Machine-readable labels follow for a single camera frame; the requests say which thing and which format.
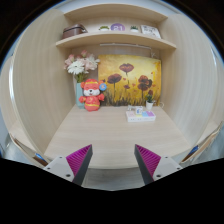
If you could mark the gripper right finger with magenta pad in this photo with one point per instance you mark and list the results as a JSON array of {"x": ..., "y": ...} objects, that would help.
[{"x": 152, "y": 166}]

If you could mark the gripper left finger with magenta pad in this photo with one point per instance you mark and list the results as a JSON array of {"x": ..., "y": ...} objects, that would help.
[{"x": 72, "y": 167}]

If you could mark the white pastel power strip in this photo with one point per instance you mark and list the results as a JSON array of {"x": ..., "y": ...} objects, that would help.
[{"x": 143, "y": 117}]

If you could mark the small potted plant white pot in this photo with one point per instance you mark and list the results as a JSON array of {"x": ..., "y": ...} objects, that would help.
[{"x": 149, "y": 102}]

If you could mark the light blue flower vase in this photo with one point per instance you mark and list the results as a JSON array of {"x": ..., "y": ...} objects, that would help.
[{"x": 79, "y": 93}]

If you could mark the red plush bear toy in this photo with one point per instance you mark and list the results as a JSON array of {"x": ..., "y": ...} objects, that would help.
[{"x": 92, "y": 94}]

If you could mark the poppy flower painting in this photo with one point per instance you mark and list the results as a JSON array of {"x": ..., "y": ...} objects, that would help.
[{"x": 129, "y": 79}]

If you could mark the pink white flower bouquet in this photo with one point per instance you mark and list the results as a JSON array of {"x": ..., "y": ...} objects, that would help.
[{"x": 80, "y": 66}]

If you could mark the white picture card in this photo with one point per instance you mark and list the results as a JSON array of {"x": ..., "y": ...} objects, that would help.
[{"x": 149, "y": 30}]

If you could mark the small green plant right shelf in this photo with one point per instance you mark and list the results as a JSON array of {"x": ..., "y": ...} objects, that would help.
[{"x": 134, "y": 29}]

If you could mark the small green plant shelf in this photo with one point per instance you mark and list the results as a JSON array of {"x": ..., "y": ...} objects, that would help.
[
  {"x": 104, "y": 28},
  {"x": 134, "y": 29}
]

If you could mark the small green plant left shelf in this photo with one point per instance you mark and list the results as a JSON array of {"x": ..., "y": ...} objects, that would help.
[{"x": 104, "y": 28}]

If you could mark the purple round clock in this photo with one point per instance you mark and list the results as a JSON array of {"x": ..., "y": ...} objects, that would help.
[{"x": 117, "y": 27}]

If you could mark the wooden wall shelf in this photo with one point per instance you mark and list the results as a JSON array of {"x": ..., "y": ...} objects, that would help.
[{"x": 112, "y": 37}]

